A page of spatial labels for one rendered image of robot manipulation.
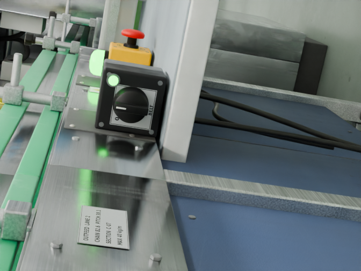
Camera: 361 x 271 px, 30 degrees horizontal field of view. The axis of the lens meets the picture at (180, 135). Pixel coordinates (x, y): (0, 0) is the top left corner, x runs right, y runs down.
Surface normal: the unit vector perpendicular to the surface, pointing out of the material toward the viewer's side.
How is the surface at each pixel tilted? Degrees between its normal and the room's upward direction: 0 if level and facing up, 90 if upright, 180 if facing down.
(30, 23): 90
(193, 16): 90
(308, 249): 90
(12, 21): 90
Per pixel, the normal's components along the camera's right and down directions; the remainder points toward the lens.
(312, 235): 0.18, -0.95
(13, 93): 0.10, 0.26
